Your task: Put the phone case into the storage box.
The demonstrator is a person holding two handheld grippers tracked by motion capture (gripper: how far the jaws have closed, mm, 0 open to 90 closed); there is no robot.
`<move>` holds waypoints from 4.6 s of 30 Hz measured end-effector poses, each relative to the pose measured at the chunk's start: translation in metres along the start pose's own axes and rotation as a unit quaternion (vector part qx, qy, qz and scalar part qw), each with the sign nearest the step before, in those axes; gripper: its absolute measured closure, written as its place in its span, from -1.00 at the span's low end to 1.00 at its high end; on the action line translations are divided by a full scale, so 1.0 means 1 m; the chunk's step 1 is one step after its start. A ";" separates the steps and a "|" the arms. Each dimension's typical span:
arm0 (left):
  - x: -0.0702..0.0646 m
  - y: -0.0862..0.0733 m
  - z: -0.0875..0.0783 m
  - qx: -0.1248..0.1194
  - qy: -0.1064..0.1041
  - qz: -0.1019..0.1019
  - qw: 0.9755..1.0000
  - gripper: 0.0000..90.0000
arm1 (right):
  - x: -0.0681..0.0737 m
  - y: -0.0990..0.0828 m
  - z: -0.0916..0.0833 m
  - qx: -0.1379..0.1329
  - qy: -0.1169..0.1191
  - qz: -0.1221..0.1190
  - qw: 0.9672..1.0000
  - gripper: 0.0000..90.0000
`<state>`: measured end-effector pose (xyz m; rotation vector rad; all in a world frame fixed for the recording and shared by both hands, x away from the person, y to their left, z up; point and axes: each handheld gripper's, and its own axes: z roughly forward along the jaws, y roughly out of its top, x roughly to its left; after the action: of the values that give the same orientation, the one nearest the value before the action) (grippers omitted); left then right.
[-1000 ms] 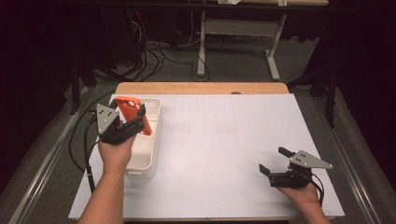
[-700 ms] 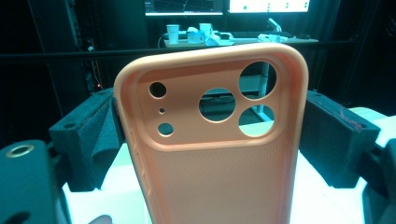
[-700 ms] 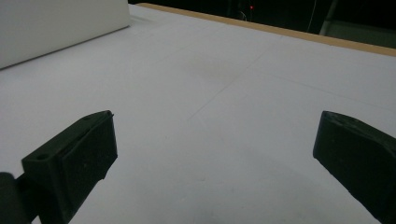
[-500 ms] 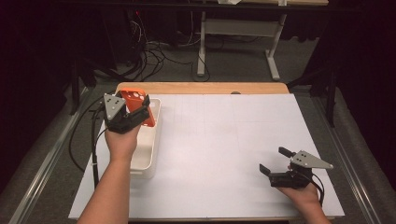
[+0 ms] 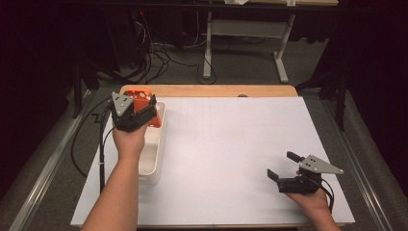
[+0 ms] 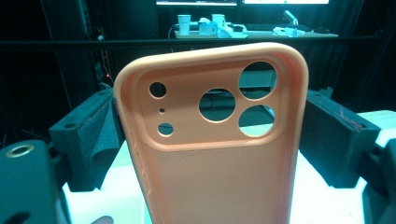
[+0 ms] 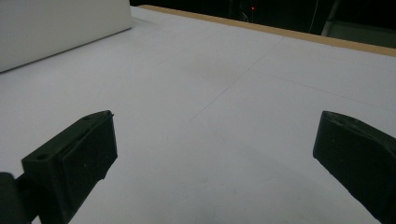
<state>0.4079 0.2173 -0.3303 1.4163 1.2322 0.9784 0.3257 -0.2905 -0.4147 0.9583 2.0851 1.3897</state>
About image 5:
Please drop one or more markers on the person's left hand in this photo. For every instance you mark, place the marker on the person's left hand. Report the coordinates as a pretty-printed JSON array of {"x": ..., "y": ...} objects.
[{"x": 130, "y": 142}]

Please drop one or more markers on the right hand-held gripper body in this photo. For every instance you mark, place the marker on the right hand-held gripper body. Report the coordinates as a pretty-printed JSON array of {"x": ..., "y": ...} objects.
[{"x": 308, "y": 174}]

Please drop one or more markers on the metal floor rail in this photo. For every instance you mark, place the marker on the metal floor rail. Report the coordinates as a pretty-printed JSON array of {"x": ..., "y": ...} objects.
[
  {"x": 356, "y": 160},
  {"x": 48, "y": 166}
]

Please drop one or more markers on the white table sheet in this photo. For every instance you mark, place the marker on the white table sheet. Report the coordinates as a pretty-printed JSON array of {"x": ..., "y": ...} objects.
[{"x": 224, "y": 160}]

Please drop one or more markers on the person's right hand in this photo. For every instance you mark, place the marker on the person's right hand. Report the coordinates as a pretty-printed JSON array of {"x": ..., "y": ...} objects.
[{"x": 311, "y": 200}]

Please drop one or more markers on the white metal desk frame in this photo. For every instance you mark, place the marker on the white metal desk frame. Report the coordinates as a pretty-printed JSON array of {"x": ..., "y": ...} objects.
[{"x": 247, "y": 27}]

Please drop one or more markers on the orange phone case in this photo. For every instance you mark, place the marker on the orange phone case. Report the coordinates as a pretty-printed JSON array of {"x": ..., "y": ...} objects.
[{"x": 141, "y": 97}]

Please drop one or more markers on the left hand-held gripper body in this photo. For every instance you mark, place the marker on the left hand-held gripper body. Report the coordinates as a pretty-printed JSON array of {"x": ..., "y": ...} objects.
[{"x": 123, "y": 112}]

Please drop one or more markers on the white plastic bin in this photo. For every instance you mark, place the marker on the white plastic bin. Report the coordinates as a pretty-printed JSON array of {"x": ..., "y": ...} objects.
[{"x": 153, "y": 150}]

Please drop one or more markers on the dark metal stand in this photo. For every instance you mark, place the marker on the dark metal stand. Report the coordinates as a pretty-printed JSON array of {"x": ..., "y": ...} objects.
[
  {"x": 84, "y": 83},
  {"x": 336, "y": 93}
]

